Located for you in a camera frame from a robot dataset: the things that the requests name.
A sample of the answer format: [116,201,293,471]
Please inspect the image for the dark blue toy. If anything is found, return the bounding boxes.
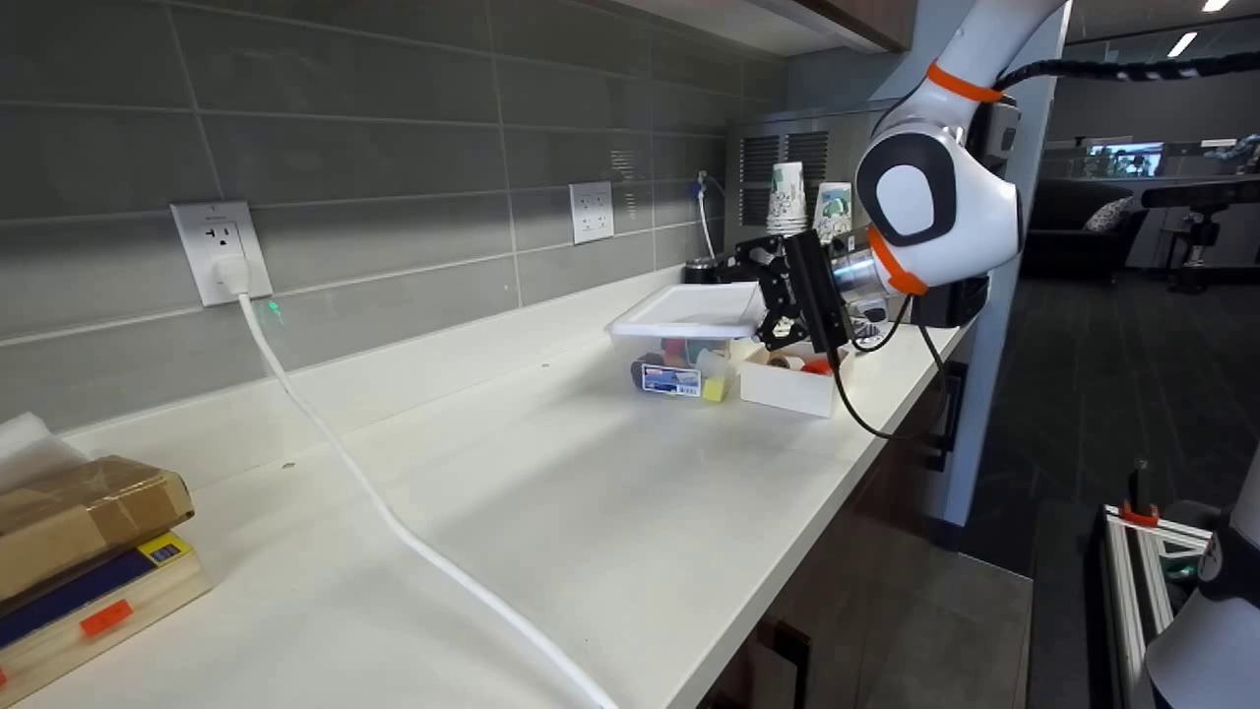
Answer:
[631,361,707,402]

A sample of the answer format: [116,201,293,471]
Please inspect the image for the computer monitor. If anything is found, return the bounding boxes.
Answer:
[1079,135,1171,184]

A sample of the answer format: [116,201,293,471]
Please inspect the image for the wooden upper cabinet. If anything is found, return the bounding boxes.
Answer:
[608,0,921,59]

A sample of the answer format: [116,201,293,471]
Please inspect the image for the white wall outlet with plug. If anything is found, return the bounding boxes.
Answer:
[171,198,274,310]

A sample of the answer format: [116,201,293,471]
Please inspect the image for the dark office desk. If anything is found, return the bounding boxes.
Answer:
[1019,175,1260,284]

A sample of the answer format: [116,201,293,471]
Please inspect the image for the white draped stand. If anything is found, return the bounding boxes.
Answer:
[1142,444,1260,709]

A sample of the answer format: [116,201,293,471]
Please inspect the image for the flat box with orange label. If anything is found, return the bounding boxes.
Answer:
[0,529,217,709]

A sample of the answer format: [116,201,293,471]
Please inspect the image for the thin white wall cable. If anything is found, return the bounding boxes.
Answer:
[688,167,723,264]

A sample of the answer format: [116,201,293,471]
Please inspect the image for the white empty wall outlet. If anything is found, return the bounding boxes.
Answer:
[567,178,618,247]

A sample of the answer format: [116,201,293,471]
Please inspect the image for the blue patterned paper plate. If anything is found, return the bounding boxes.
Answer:
[843,301,912,345]

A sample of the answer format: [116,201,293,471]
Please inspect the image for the brown cardboard package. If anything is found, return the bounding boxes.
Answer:
[0,453,197,608]

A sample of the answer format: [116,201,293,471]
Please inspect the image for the white power cable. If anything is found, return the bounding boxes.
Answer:
[234,287,621,709]

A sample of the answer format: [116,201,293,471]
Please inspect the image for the small open wooden box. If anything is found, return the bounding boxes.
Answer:
[734,341,843,420]

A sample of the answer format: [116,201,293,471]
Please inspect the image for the white plastic tote lid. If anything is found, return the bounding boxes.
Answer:
[601,276,770,345]

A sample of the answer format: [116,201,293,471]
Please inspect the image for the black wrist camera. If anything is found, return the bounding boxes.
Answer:
[798,232,860,361]

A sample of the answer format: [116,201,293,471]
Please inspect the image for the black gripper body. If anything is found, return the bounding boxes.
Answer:
[769,245,819,350]

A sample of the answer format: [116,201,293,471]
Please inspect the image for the aluminium frame stand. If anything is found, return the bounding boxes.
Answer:
[1097,500,1222,709]

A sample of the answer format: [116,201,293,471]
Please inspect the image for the dark wooden base cabinet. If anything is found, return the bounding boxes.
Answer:
[693,350,982,709]

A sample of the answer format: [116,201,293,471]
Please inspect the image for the clear plastic tote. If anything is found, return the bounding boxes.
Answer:
[625,332,763,411]

